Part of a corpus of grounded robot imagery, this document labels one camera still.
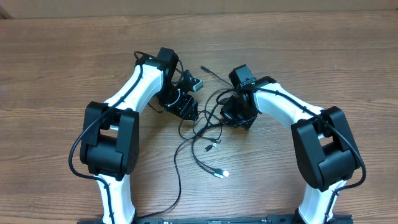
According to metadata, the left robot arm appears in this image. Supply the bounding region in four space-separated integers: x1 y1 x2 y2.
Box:
76 47 203 223

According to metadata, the black USB cable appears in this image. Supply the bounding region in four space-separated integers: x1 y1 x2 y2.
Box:
136 65 240 219

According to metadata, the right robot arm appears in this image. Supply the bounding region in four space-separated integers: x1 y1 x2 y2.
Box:
221 65 366 223

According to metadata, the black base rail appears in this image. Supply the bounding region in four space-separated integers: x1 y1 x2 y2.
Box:
77 215 354 224

